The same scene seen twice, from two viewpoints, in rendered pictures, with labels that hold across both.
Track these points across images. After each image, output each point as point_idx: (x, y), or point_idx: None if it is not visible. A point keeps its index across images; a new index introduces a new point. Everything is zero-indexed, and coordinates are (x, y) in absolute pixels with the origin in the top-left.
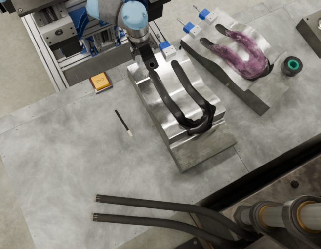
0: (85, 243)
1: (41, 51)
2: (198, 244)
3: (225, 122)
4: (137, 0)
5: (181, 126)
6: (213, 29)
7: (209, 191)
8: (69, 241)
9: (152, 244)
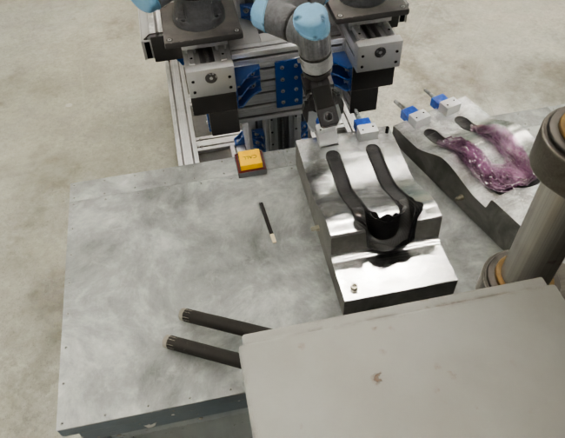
0: (139, 381)
1: (184, 160)
2: None
3: (441, 247)
4: (338, 72)
5: (356, 220)
6: (450, 122)
7: None
8: (116, 372)
9: None
